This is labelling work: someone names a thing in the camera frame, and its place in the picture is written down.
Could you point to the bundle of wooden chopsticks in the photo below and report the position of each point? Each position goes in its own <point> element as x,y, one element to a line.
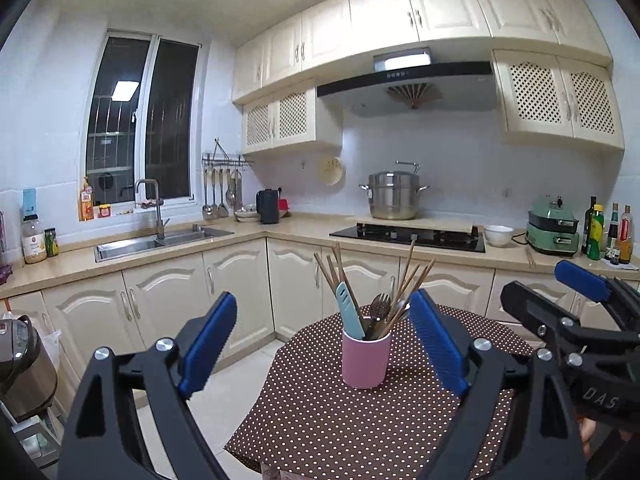
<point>339,267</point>

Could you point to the beige kitchen countertop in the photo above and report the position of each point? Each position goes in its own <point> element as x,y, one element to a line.
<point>300,222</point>

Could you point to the black electric kettle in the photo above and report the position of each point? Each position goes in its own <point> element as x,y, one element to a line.
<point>268,207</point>

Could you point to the white framed window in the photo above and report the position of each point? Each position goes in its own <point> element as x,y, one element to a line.
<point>170,120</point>

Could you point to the pink cup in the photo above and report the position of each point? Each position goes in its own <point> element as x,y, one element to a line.
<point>365,365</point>

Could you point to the cream lattice door wall cabinet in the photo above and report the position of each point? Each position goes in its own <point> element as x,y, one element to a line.
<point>285,120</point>
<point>555,95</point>

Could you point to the wall utensil rail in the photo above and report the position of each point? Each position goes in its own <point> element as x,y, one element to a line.
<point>225,159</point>

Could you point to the green electric cooker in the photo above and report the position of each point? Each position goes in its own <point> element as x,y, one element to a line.
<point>552,240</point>

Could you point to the dark sauce bottle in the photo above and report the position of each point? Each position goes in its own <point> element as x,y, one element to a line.
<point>612,232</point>

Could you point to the small green jar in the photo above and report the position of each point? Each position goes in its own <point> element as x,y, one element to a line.
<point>51,244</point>

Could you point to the cream base cabinet row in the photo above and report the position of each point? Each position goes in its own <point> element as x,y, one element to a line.
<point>165,290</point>

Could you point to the brown polka dot tablecloth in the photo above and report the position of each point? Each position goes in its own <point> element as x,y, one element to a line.
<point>325,425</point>

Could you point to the grey rice cooker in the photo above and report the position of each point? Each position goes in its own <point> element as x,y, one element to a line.
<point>25,375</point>

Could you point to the round bamboo trivet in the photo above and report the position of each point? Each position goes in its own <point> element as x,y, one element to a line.
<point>332,170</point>

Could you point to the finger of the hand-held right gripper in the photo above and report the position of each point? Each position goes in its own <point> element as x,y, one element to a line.
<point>582,280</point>
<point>530,305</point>

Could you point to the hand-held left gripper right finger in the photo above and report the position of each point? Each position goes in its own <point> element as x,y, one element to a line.
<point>437,340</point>

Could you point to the steel steamer pot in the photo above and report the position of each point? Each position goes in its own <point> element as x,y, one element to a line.
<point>392,200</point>

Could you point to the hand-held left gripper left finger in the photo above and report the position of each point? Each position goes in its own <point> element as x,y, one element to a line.
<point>210,340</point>

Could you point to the person's right hand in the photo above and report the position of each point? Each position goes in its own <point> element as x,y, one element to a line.
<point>587,435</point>

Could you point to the small red jar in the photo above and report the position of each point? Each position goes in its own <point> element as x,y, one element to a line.
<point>104,211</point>

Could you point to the black range hood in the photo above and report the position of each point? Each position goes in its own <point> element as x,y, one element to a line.
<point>425,72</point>

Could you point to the dark olive oil bottle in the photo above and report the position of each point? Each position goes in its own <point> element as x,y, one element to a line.
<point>588,220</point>

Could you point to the light blue knife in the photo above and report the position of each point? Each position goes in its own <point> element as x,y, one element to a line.
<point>350,310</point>

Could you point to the stacked dishes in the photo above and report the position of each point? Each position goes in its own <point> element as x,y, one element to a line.
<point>246,214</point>

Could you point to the green bottle yellow cap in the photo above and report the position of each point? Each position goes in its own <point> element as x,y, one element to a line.
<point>596,240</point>

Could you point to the cream upper wall cabinet row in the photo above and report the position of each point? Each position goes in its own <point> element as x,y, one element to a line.
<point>440,5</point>

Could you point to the red container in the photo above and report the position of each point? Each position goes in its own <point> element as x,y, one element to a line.
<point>284,207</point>

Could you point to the steel double sink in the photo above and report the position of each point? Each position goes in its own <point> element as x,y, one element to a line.
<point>125,250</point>

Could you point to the white bowl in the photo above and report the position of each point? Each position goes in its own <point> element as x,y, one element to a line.
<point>498,236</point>

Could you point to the steel faucet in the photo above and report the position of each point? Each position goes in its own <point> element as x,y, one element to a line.
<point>159,225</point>

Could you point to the amber bottle red label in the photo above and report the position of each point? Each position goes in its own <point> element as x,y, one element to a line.
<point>625,240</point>

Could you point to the white plastic bag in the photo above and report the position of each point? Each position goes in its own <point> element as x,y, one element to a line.
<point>54,350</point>

